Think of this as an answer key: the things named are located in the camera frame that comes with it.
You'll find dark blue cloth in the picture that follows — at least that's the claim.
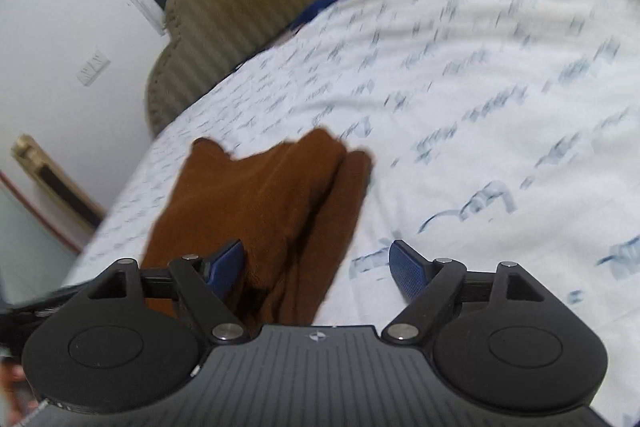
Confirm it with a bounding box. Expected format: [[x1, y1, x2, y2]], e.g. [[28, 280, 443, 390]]
[[287, 0, 341, 30]]

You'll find wooden frame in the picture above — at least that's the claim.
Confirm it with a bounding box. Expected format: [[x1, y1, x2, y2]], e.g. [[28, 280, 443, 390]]
[[0, 134, 106, 255]]

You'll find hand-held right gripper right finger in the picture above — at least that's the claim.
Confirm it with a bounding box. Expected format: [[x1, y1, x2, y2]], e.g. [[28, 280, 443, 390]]
[[381, 239, 546, 345]]

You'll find white printed bed sheet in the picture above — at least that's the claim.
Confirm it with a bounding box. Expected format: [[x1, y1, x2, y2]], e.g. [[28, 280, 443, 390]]
[[62, 0, 640, 427]]

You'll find brown knitted garment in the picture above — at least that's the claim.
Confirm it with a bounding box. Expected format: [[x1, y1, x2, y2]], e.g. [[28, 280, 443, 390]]
[[140, 128, 373, 325]]

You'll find white wall switch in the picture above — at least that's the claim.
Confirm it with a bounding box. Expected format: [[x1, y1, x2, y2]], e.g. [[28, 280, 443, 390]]
[[76, 48, 112, 86]]

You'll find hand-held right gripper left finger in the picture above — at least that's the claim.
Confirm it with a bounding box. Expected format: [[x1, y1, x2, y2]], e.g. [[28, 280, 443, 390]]
[[85, 239, 251, 345]]

